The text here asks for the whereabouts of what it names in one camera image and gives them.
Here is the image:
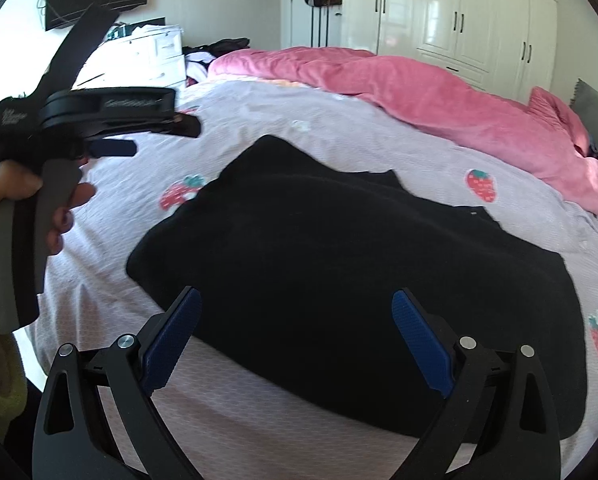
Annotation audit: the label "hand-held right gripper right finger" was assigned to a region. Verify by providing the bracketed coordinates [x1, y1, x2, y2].
[389, 287, 562, 480]

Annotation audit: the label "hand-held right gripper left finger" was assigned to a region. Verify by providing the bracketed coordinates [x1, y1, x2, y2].
[32, 285, 203, 480]

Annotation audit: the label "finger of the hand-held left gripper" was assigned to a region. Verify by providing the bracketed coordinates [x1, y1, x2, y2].
[49, 2, 121, 96]
[86, 112, 201, 158]

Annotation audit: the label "black garment with orange cuff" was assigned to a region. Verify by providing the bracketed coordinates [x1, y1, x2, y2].
[126, 134, 588, 438]

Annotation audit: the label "pile of clothes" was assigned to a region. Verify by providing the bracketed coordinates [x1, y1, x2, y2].
[181, 37, 252, 86]

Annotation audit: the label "person's left hand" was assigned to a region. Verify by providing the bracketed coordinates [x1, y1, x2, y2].
[0, 162, 96, 306]

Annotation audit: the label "white chest of drawers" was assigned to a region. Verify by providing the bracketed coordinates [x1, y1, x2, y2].
[76, 22, 187, 93]

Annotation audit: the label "printed strawberry bed sheet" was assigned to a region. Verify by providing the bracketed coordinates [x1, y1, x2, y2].
[26, 77, 598, 480]

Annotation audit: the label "white door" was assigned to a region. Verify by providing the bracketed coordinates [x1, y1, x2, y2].
[289, 0, 345, 51]

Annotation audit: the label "pink quilt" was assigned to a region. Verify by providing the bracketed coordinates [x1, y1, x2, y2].
[206, 46, 598, 211]

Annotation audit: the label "white wardrobe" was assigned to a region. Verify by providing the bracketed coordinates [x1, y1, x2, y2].
[376, 0, 560, 93]

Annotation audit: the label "black hanging straps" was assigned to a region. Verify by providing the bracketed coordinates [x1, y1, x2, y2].
[309, 7, 330, 48]

